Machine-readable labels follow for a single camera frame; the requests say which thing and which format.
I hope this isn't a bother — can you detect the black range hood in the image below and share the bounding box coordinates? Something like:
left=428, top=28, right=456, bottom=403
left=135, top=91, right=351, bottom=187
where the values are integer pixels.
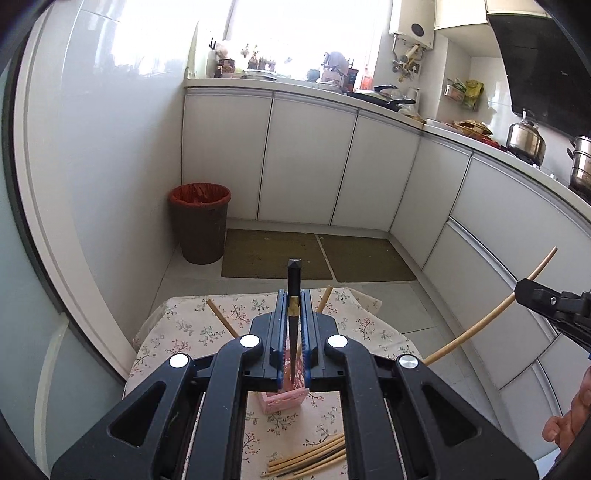
left=487, top=11, right=591, bottom=139

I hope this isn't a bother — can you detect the kitchen window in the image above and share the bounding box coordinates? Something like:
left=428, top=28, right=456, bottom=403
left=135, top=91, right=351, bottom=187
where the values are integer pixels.
left=226, top=0, right=393, bottom=79

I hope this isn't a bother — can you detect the white upper cabinet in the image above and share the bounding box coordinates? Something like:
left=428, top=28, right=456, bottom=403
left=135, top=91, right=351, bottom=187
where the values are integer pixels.
left=434, top=0, right=492, bottom=31

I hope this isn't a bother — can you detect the black frying pan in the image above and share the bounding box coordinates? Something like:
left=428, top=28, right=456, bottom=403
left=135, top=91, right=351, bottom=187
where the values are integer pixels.
left=346, top=85, right=416, bottom=112

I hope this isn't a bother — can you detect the brown trash bin red bag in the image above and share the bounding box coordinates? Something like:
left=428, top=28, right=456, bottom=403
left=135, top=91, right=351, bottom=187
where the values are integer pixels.
left=168, top=183, right=232, bottom=265

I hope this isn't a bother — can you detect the row of white cabinet doors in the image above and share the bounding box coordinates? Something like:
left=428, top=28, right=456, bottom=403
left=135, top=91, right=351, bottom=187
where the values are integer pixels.
left=182, top=88, right=591, bottom=457

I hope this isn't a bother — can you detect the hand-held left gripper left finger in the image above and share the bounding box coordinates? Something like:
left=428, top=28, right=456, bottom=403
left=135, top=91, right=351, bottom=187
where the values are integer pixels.
left=51, top=290, right=288, bottom=480

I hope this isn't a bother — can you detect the person's right hand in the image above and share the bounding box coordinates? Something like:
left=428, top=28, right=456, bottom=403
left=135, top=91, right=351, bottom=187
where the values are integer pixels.
left=542, top=364, right=591, bottom=457

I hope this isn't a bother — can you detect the frosted glass sliding door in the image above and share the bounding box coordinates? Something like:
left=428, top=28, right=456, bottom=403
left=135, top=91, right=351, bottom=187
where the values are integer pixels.
left=0, top=60, right=134, bottom=480

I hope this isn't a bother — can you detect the long light wooden chopstick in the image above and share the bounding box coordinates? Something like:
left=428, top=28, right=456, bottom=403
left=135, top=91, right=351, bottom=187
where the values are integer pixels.
left=422, top=247, right=558, bottom=366

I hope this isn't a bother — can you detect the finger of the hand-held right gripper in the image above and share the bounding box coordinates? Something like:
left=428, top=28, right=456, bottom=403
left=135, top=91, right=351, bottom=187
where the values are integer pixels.
left=514, top=278, right=591, bottom=344

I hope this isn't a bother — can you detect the single light wooden chopstick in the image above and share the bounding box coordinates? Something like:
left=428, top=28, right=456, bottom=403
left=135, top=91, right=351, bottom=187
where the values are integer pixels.
left=206, top=299, right=240, bottom=339
left=315, top=285, right=334, bottom=315

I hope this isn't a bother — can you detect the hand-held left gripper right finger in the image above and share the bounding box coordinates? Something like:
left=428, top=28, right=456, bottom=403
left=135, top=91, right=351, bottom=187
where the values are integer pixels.
left=302, top=290, right=541, bottom=480

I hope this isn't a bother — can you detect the black chopstick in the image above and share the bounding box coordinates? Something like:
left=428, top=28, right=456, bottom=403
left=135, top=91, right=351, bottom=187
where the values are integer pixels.
left=286, top=258, right=302, bottom=384

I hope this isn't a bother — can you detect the bunch of wooden chopsticks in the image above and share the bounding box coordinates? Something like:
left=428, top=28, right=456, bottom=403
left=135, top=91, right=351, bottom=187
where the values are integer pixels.
left=260, top=433, right=348, bottom=479

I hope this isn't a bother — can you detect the white wall water heater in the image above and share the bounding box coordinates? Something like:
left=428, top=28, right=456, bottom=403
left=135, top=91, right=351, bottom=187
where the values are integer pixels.
left=388, top=0, right=437, bottom=51

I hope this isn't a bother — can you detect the pink perforated chopstick holder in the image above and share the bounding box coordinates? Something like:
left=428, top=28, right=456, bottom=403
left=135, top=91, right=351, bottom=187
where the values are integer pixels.
left=261, top=355, right=309, bottom=414

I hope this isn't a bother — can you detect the round stainless steel pot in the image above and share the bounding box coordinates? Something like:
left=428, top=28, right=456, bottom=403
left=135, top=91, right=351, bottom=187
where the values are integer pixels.
left=506, top=110, right=547, bottom=166

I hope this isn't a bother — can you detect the floral tablecloth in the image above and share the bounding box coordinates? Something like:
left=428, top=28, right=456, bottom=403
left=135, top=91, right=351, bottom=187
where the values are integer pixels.
left=122, top=286, right=426, bottom=480

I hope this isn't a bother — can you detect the basket of food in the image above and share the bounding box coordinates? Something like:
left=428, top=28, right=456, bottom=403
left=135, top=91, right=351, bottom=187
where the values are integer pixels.
left=452, top=119, right=494, bottom=138

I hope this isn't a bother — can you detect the wall rack with packets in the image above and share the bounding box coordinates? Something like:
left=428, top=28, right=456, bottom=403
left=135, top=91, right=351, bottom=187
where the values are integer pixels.
left=443, top=78, right=485, bottom=112

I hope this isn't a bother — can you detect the stacked stainless steel steamer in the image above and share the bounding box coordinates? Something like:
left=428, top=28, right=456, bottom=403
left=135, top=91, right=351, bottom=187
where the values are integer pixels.
left=567, top=135, right=591, bottom=197

